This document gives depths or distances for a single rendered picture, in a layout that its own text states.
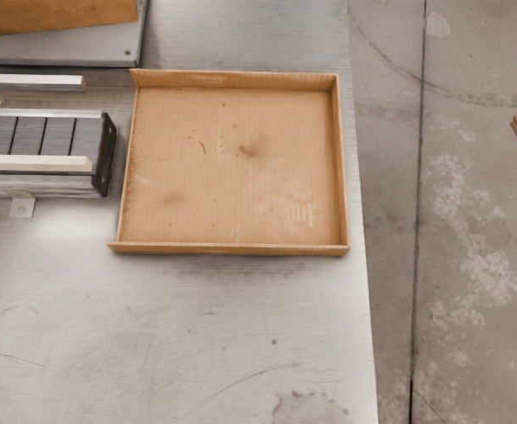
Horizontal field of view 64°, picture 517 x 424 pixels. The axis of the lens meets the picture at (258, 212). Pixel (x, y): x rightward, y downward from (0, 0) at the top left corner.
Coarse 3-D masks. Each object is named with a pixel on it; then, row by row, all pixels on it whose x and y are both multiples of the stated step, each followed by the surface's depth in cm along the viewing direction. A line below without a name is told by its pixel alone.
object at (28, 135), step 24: (0, 120) 54; (24, 120) 55; (48, 120) 55; (72, 120) 55; (96, 120) 55; (0, 144) 53; (24, 144) 53; (48, 144) 53; (72, 144) 54; (96, 144) 54; (96, 168) 52
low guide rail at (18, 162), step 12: (0, 156) 49; (12, 156) 49; (24, 156) 49; (36, 156) 49; (48, 156) 49; (60, 156) 49; (72, 156) 49; (84, 156) 49; (0, 168) 50; (12, 168) 50; (24, 168) 50; (36, 168) 50; (48, 168) 50; (60, 168) 50; (72, 168) 50; (84, 168) 50
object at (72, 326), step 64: (192, 0) 68; (256, 0) 69; (320, 0) 69; (192, 64) 64; (256, 64) 64; (320, 64) 65; (128, 128) 60; (0, 256) 53; (64, 256) 54; (128, 256) 54; (192, 256) 54; (256, 256) 54; (320, 256) 54; (0, 320) 51; (64, 320) 51; (128, 320) 51; (192, 320) 51; (256, 320) 51; (320, 320) 52; (0, 384) 48; (64, 384) 48; (128, 384) 49; (192, 384) 49; (256, 384) 49; (320, 384) 49
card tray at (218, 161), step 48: (144, 96) 62; (192, 96) 62; (240, 96) 62; (288, 96) 62; (336, 96) 59; (144, 144) 59; (192, 144) 59; (240, 144) 59; (288, 144) 59; (336, 144) 58; (144, 192) 56; (192, 192) 57; (240, 192) 57; (288, 192) 57; (336, 192) 57; (144, 240) 54; (192, 240) 54; (240, 240) 54; (288, 240) 55; (336, 240) 55
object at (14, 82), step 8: (0, 80) 47; (8, 80) 47; (16, 80) 47; (24, 80) 47; (32, 80) 47; (40, 80) 47; (48, 80) 47; (56, 80) 47; (64, 80) 47; (72, 80) 47; (80, 80) 47; (0, 88) 48; (8, 88) 48; (16, 88) 48; (24, 88) 48; (32, 88) 48; (40, 88) 48; (48, 88) 48; (56, 88) 48; (64, 88) 48; (72, 88) 48; (80, 88) 48
